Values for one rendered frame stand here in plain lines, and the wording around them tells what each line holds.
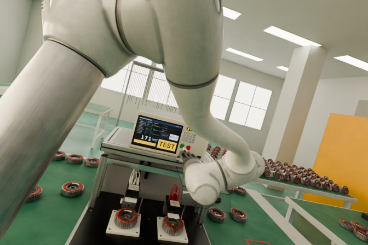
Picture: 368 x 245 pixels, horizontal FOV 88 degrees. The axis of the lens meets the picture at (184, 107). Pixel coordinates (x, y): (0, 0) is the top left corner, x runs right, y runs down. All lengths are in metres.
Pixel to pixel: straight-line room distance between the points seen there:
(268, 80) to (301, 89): 4.00
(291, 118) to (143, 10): 4.62
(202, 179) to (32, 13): 8.32
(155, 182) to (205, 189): 0.71
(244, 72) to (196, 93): 7.93
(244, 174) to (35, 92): 0.59
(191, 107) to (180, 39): 0.14
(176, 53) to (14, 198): 0.29
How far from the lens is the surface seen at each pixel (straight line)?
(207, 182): 0.64
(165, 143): 1.09
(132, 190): 1.10
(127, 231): 1.09
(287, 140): 4.86
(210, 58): 0.29
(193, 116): 0.39
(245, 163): 0.66
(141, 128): 1.07
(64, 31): 0.33
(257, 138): 8.82
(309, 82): 5.02
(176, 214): 1.19
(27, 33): 8.55
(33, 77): 0.33
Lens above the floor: 1.46
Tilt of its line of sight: 3 degrees down
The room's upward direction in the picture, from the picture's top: 16 degrees clockwise
